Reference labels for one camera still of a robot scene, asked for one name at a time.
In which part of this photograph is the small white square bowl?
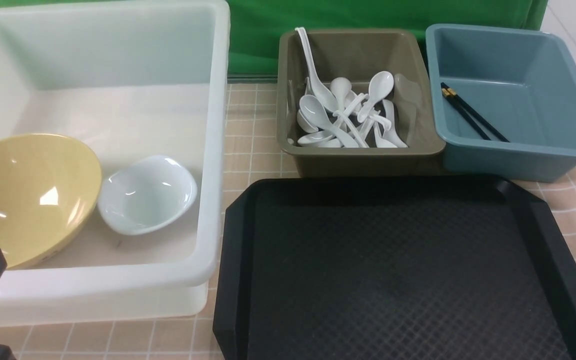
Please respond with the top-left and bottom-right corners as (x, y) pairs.
(97, 155), (199, 236)

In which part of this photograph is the white spoon upright bowl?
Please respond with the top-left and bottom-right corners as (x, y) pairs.
(357, 70), (394, 123)

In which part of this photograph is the white ceramic soup spoon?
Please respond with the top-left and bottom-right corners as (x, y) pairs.
(299, 95), (359, 148)

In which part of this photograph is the white spoon front right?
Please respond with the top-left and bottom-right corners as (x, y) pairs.
(375, 99), (409, 148)

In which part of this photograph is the long white spoon leaning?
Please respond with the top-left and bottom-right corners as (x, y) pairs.
(295, 27), (338, 113)

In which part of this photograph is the blue plastic bin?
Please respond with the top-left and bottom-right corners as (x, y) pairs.
(425, 23), (576, 183)

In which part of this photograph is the white spoon front left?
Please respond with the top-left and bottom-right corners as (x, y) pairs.
(297, 130), (335, 147)

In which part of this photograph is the black chopstick gold tip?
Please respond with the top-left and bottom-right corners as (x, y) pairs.
(441, 88), (491, 141)
(440, 82), (510, 143)

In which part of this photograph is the white spoon centre pile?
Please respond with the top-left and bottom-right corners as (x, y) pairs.
(329, 77), (352, 112)

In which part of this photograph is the olive plastic bin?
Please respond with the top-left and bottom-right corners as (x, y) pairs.
(276, 29), (447, 178)

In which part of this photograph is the black serving tray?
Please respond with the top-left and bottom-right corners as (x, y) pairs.
(212, 174), (576, 360)

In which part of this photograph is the large yellow noodle bowl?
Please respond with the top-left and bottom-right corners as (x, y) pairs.
(0, 133), (103, 271)

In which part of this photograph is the large white plastic tub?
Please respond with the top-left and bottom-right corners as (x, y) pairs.
(0, 0), (230, 327)

